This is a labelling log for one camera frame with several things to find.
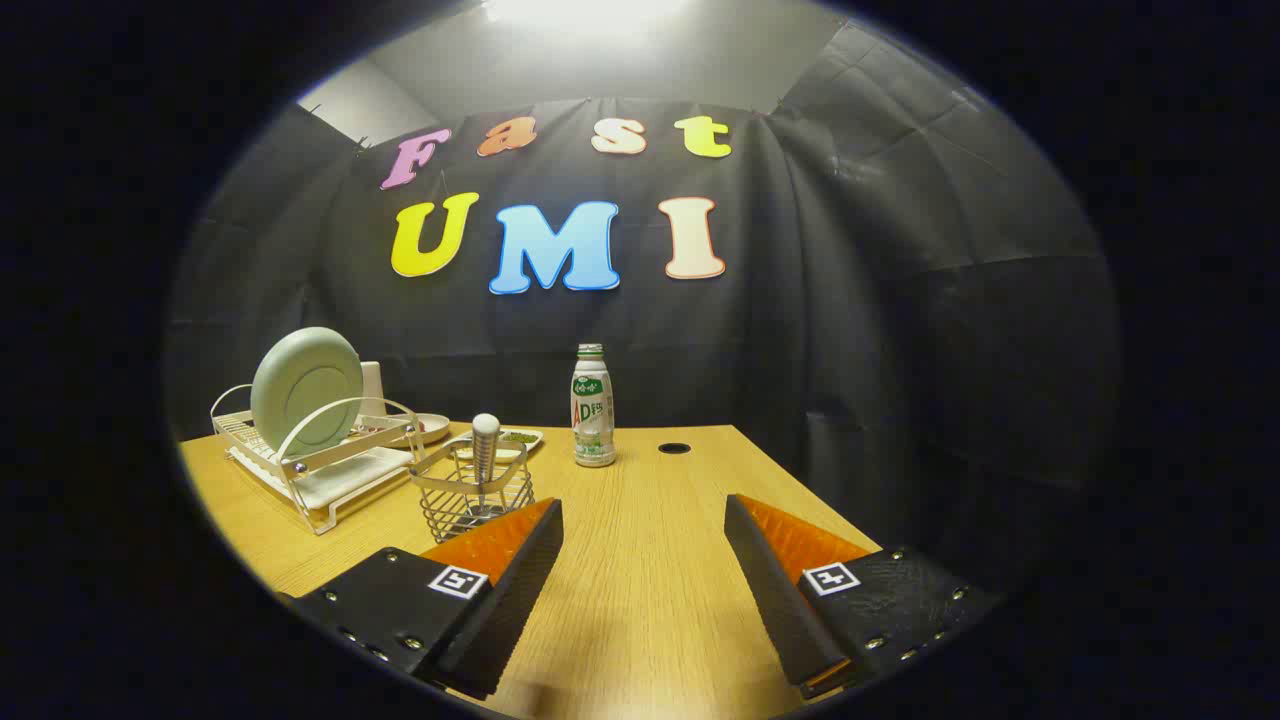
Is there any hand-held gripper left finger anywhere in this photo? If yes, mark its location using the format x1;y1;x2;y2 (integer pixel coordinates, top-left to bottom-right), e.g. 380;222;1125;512
285;497;566;701

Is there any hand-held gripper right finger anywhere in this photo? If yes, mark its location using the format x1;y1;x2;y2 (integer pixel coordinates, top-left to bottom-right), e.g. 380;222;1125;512
724;494;1001;701

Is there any metal wire basket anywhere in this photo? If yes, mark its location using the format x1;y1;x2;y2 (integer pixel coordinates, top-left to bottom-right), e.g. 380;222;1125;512
408;437;536;544

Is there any spoon with striped handle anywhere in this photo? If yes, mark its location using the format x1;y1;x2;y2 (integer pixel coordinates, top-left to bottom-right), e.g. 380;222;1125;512
472;413;501;516

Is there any white wire dish rack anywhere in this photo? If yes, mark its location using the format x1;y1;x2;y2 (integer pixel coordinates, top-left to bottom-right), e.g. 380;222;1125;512
210;384;426;536

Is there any pale green plate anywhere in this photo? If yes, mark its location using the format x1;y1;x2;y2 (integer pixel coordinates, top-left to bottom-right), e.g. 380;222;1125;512
250;327;364;459

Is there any white divided sauce dish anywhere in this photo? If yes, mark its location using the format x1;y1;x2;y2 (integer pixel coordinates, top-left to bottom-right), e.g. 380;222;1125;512
450;428;546;462

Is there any white drink bottle green label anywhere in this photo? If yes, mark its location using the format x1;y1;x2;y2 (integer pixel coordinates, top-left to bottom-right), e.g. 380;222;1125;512
571;344;617;468

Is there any white drip tray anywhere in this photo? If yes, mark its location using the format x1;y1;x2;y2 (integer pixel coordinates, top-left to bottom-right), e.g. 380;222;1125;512
230;445;416;511

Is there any black backdrop cloth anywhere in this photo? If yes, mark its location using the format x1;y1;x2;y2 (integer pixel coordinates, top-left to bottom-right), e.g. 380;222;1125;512
165;25;1121;601

